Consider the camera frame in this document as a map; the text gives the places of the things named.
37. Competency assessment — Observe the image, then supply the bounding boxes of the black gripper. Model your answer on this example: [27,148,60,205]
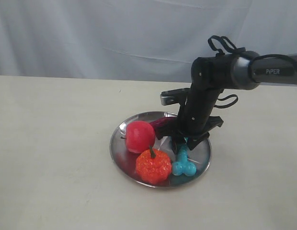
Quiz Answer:
[155,82,224,155]

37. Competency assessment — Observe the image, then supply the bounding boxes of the blue toy bone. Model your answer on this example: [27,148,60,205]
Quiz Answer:
[172,138,197,177]

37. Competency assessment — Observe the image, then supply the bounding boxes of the black grey Piper arm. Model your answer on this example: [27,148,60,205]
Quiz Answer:
[153,51,297,153]

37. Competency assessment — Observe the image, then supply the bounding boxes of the round steel plate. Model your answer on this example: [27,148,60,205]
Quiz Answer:
[109,110,213,190]

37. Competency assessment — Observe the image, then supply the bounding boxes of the purple toy beet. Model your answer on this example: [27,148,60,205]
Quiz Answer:
[149,116,176,130]

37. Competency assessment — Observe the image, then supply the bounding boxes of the orange toy pumpkin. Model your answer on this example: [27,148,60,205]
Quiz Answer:
[135,147,172,185]

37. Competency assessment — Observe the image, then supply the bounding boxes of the red apple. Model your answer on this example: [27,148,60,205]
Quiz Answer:
[120,121,156,154]

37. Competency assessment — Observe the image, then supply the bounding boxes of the white backdrop cloth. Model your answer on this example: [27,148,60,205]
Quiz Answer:
[0,0,297,82]

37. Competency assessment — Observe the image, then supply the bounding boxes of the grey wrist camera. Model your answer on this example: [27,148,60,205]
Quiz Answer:
[160,88,190,106]

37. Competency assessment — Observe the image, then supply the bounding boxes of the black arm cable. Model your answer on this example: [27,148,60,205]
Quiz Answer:
[207,35,297,110]

